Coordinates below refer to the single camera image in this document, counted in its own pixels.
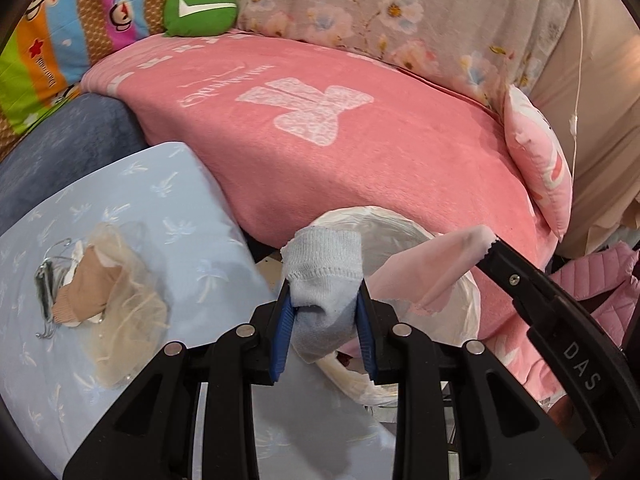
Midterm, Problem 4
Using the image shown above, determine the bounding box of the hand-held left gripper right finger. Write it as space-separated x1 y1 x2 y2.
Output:
352 280 591 480

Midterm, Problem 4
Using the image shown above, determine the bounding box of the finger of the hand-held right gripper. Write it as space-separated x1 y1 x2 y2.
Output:
477 240 558 313

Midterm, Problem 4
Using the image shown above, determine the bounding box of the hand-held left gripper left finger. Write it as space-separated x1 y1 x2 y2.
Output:
62 280 301 480

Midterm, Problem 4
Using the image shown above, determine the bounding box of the light grey sock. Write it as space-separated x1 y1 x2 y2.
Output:
280 227 363 363

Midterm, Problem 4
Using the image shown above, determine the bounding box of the white bag-lined waste bin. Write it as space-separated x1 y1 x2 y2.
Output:
310 206 483 406

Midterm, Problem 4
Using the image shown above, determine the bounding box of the pale pink cloth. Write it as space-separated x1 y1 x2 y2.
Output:
367 225 496 316

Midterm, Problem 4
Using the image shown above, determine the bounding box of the pink quilted garment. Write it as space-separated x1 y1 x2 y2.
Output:
550 242 640 356

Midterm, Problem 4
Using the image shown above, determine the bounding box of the pink pillow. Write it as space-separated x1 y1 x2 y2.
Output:
502 85 573 238

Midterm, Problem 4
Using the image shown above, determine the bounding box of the beige tulle mesh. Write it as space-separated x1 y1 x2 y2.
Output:
82 222 168 388

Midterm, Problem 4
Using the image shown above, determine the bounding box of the beige curtain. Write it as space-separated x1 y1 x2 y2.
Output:
530 0 640 256

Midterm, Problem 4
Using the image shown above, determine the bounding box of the pink blanket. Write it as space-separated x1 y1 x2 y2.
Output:
80 30 558 401

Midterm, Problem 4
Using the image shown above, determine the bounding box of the tan sock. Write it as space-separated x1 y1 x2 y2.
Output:
52 245 123 323

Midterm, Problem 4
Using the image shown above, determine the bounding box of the blue-grey cushion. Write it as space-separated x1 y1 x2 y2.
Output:
0 94 151 236

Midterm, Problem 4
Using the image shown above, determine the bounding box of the floral grey pillow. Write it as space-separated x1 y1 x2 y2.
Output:
185 0 576 111

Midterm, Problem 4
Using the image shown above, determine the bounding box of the green round cushion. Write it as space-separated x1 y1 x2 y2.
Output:
164 0 238 37

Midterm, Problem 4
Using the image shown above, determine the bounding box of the colourful monkey print quilt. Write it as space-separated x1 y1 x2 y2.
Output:
0 0 186 156

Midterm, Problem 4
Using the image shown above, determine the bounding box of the white cord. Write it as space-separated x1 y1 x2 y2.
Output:
569 0 587 136

